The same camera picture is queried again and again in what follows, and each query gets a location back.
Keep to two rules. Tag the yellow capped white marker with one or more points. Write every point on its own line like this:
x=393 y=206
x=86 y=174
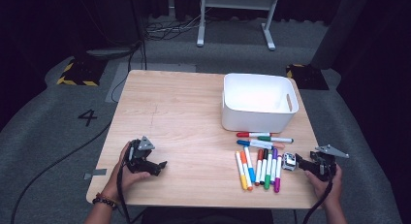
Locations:
x=244 y=185

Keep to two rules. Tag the dark grey pillar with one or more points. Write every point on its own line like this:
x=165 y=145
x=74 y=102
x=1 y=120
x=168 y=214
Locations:
x=342 y=30

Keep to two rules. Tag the small silver white device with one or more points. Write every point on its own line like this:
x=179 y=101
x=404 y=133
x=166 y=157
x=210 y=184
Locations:
x=289 y=161

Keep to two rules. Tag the peach capped white marker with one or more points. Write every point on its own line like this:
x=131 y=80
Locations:
x=278 y=145

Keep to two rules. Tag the person's right hand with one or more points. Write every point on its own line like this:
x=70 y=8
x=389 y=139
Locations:
x=329 y=190

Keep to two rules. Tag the light blue capped white marker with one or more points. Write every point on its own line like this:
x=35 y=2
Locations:
x=251 y=174

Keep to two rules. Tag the person's left hand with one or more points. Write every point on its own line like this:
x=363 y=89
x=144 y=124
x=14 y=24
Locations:
x=118 y=182

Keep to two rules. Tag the grey tape strip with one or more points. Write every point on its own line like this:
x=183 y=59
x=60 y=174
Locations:
x=97 y=173

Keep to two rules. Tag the black capped white marker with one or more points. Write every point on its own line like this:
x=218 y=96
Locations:
x=265 y=153

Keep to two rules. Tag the dark blue capped white marker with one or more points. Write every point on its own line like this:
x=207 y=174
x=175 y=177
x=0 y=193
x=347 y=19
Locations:
x=258 y=144

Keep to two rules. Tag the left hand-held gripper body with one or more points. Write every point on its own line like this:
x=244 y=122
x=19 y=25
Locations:
x=137 y=156

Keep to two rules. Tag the white metal stand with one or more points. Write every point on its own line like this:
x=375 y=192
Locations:
x=201 y=30

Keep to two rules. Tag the orange capped white marker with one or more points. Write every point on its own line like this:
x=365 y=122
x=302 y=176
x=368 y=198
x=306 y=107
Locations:
x=243 y=156

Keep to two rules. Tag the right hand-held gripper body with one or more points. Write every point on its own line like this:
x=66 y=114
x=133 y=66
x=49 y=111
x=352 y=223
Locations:
x=324 y=166

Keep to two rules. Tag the rust red capped white marker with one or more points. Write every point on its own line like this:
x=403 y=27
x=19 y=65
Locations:
x=260 y=154

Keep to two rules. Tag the white plastic storage bin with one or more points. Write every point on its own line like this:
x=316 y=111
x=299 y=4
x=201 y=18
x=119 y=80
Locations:
x=258 y=120

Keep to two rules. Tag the magenta capped white marker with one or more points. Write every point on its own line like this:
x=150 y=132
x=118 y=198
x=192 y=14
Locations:
x=277 y=185

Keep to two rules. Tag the dark stand base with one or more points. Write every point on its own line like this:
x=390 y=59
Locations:
x=110 y=52

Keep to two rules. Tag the purple capped white marker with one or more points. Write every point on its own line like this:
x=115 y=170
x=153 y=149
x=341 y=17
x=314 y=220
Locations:
x=275 y=153

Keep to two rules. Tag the black yellow striped floor plate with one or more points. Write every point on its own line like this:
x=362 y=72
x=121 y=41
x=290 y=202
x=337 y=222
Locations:
x=307 y=78
x=84 y=72

